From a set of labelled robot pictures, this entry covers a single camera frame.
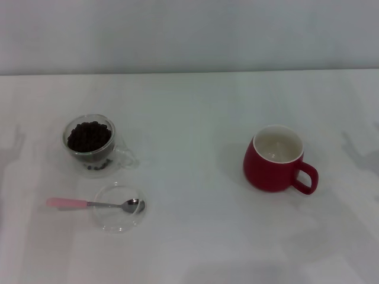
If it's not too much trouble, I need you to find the double-walled glass cup with handle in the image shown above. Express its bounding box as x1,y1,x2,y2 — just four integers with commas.
61,114,139,179

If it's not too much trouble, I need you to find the red ceramic mug white inside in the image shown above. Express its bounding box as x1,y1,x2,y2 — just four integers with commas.
243,124,319,195

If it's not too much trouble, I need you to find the pink-handled metal spoon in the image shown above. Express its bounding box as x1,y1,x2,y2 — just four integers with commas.
46,197,146,214

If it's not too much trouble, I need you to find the pile of dark coffee beans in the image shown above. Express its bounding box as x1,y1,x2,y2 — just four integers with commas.
67,121,113,154

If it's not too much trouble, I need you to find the clear round glass saucer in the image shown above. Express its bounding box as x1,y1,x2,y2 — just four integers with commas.
93,182,148,234

